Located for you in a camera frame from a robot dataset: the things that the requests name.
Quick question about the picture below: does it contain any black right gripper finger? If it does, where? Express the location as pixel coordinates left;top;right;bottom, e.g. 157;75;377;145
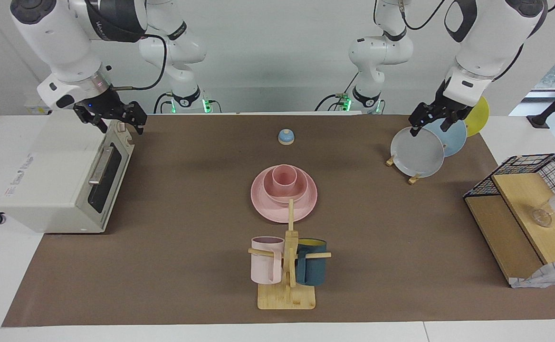
125;101;147;136
74;104;109;134

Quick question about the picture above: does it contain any pink bowl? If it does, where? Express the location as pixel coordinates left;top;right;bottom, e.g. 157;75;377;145
263;166;310;205

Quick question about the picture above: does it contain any pink tumbler cup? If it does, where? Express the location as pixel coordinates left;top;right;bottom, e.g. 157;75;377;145
272;164;298;195

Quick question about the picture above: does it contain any light blue plate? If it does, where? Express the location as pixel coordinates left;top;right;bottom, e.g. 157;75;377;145
422;118;468;157

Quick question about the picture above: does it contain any yellow plate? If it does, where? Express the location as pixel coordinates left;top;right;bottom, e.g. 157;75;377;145
464;96;490;138

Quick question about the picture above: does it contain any grey plate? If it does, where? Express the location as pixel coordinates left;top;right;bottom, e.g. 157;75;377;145
391;126;445;178

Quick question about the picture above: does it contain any wooden plate rack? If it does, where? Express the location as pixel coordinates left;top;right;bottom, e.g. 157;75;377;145
386;154;423;185

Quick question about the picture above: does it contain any beige toaster oven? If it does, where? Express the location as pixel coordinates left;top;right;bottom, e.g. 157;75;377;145
0;109;135;234

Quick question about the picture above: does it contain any black clamp stand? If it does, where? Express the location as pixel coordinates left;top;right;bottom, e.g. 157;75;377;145
527;76;555;129

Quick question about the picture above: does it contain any small clear glass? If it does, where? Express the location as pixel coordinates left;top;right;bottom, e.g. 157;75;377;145
532;208;554;228

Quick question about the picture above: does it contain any brown table mat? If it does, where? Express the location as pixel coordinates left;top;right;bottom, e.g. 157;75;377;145
2;114;555;327

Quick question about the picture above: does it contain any pink speckled plate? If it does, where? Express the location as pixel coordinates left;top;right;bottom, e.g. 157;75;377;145
251;166;318;224

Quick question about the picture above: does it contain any dark teal mug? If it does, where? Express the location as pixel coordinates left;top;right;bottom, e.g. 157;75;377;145
296;238;328;286

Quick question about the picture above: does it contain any pale pink mug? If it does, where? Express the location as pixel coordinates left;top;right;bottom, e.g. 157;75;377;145
251;236;285;285

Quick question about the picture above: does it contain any wooden mug tree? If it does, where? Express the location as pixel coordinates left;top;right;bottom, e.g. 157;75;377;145
248;199;332;310

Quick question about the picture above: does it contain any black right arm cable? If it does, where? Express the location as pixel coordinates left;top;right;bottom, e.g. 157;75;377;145
111;33;168;91

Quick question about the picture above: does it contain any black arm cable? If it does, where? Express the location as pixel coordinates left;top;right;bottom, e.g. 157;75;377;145
111;33;168;91
374;0;555;81

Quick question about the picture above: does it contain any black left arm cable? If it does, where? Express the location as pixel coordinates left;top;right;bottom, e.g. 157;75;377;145
374;0;555;81

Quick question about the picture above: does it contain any black left base cable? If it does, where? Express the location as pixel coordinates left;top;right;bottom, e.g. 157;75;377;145
315;71;359;112

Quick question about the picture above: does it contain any wooden shelf with wire basket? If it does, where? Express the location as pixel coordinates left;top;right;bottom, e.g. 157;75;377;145
464;153;555;288

